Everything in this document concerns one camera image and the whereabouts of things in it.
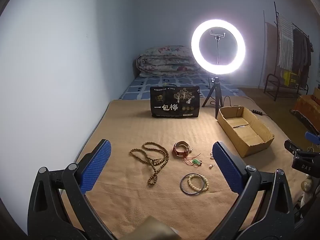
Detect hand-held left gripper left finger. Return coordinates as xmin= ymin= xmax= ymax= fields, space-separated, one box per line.
xmin=27 ymin=139 xmax=118 ymax=240

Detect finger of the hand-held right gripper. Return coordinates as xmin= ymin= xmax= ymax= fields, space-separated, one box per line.
xmin=284 ymin=140 xmax=320 ymax=173
xmin=304 ymin=131 xmax=320 ymax=145

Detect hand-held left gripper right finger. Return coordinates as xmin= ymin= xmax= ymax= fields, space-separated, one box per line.
xmin=212 ymin=141 xmax=296 ymax=240

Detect cream bead bracelet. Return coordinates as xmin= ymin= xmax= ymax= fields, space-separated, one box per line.
xmin=187 ymin=174 xmax=210 ymax=192

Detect green pendant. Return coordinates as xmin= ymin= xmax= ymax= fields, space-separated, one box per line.
xmin=184 ymin=152 xmax=203 ymax=167

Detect cardboard box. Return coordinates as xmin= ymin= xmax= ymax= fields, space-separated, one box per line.
xmin=216 ymin=106 xmax=275 ymax=158

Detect dark thin bangle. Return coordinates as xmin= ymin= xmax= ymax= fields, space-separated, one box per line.
xmin=180 ymin=173 xmax=207 ymax=195

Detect red leather bracelet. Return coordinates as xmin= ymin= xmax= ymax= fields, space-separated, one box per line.
xmin=173 ymin=141 xmax=194 ymax=158

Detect wooden bead necklace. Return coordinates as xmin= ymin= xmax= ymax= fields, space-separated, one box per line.
xmin=129 ymin=141 xmax=170 ymax=187

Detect orange patterned box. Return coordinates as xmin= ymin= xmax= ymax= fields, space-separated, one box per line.
xmin=290 ymin=87 xmax=320 ymax=132

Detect yellow box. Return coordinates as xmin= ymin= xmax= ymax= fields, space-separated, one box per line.
xmin=282 ymin=71 xmax=298 ymax=86

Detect black clothes rack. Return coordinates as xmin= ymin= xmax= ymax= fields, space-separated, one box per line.
xmin=262 ymin=1 xmax=315 ymax=102

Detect black tripod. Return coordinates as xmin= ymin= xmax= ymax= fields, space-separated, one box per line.
xmin=202 ymin=76 xmax=223 ymax=119

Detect black snack bag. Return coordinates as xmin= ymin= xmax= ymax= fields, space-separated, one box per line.
xmin=149 ymin=86 xmax=200 ymax=118

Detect dark hanging clothes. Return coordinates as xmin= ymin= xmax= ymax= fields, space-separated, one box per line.
xmin=292 ymin=29 xmax=313 ymax=87

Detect blue patterned bed sheet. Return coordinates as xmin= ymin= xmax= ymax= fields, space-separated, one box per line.
xmin=120 ymin=71 xmax=242 ymax=101

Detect white striped hanging cloth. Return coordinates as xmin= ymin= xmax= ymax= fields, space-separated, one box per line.
xmin=277 ymin=14 xmax=294 ymax=69

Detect brown hanging cloth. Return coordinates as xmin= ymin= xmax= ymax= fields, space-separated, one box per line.
xmin=264 ymin=22 xmax=279 ymax=71

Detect folded floral quilt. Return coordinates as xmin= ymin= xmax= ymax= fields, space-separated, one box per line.
xmin=136 ymin=45 xmax=201 ymax=77

